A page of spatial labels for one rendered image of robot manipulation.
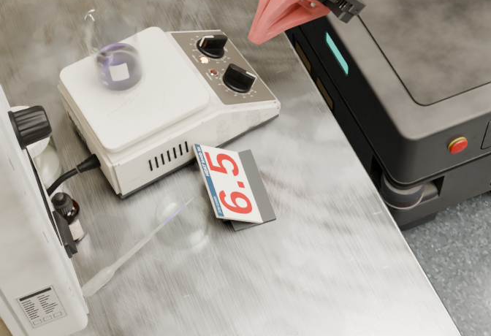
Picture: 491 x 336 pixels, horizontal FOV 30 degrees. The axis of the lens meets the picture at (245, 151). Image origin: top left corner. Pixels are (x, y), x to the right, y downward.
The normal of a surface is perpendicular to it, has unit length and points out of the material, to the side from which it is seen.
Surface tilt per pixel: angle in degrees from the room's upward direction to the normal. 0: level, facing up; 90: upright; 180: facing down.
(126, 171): 90
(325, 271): 0
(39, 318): 90
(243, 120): 90
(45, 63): 0
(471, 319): 0
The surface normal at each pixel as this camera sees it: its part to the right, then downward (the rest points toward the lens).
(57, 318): 0.38, 0.76
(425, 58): -0.04, -0.56
